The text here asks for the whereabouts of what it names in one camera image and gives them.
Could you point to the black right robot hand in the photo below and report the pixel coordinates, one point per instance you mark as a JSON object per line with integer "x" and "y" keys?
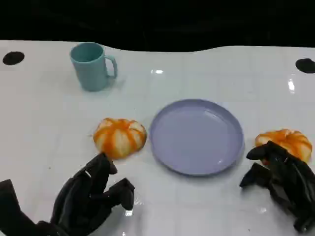
{"x": 290, "y": 182}

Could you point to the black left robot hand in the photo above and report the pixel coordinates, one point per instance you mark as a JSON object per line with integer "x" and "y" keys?
{"x": 81, "y": 194}

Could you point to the orange white toy bread roll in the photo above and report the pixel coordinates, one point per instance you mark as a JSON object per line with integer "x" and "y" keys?
{"x": 292, "y": 141}
{"x": 120, "y": 137}

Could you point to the lilac plate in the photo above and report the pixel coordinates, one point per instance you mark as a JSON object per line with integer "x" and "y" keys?
{"x": 197, "y": 137}

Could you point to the black table grommet hole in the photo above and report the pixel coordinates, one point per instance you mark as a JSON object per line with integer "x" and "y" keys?
{"x": 13, "y": 58}
{"x": 306, "y": 65}

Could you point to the pale green mug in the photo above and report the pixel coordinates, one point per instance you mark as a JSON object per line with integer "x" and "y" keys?
{"x": 91, "y": 71}

